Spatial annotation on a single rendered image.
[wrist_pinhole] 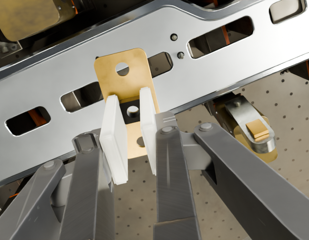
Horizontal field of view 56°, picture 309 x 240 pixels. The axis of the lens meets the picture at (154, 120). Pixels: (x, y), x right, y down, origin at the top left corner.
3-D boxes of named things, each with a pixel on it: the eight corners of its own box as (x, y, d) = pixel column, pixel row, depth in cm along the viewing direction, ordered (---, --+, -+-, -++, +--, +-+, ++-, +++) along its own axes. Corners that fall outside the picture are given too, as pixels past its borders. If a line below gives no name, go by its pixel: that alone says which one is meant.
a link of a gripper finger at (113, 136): (128, 183, 16) (115, 186, 16) (127, 130, 22) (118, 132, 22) (112, 135, 14) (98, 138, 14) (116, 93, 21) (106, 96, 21)
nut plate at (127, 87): (168, 147, 24) (170, 155, 23) (123, 158, 24) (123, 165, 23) (144, 45, 20) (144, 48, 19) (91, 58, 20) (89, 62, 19)
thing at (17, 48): (49, 37, 72) (0, 59, 45) (43, 25, 70) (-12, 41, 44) (64, 30, 71) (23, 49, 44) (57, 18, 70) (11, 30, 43)
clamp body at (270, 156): (203, 113, 83) (249, 185, 51) (189, 75, 78) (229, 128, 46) (225, 104, 82) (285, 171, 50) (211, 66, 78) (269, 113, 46)
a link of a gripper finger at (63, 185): (110, 195, 14) (49, 210, 14) (114, 145, 18) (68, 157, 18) (101, 168, 13) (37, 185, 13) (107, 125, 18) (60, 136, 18)
